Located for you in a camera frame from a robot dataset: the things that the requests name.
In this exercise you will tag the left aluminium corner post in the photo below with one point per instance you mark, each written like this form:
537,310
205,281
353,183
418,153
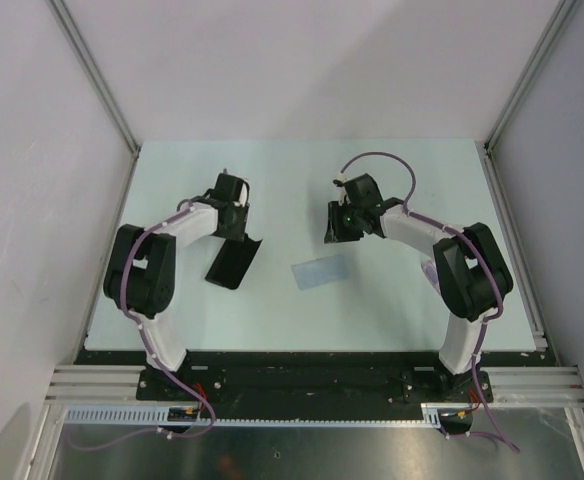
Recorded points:
88,62

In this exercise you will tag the light blue cleaning cloth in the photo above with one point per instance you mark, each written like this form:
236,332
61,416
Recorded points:
319,272

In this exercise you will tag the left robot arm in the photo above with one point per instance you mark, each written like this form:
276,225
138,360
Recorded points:
141,275

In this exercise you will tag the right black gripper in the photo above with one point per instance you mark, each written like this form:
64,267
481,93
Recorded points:
336,232

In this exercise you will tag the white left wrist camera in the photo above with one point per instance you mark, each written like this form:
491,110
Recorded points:
243,195

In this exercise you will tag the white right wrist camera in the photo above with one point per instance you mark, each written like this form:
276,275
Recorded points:
339,181

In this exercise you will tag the aluminium corner post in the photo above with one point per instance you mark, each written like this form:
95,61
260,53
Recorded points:
88,62
541,53

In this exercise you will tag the black glasses case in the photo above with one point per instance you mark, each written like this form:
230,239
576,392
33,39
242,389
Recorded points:
232,263

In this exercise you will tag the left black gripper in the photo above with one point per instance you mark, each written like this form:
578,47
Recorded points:
238,231

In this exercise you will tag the right aluminium corner post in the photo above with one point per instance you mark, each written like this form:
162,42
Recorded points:
541,53

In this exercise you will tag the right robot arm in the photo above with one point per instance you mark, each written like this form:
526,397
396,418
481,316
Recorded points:
468,267

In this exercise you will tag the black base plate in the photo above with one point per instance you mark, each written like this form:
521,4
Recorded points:
308,388

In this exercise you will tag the pink purple sunglasses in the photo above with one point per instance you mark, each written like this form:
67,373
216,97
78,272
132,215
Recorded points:
430,271

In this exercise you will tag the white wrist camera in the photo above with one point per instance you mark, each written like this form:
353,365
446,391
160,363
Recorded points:
339,181
243,195

